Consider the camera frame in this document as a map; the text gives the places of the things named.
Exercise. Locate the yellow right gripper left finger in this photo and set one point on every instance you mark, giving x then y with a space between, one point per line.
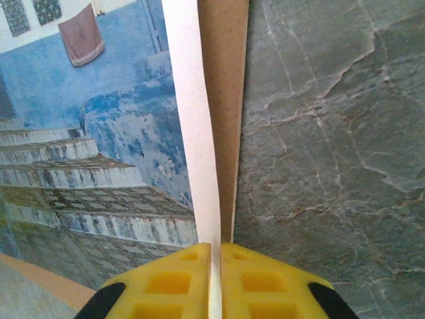
159 299

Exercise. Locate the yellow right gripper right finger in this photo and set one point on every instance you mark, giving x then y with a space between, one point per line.
265 299

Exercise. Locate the white mat board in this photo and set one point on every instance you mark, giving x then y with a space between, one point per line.
196 116

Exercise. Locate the brown hardboard backing board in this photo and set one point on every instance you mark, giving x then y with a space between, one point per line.
225 99

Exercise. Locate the blue building photo print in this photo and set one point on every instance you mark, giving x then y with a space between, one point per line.
99 133

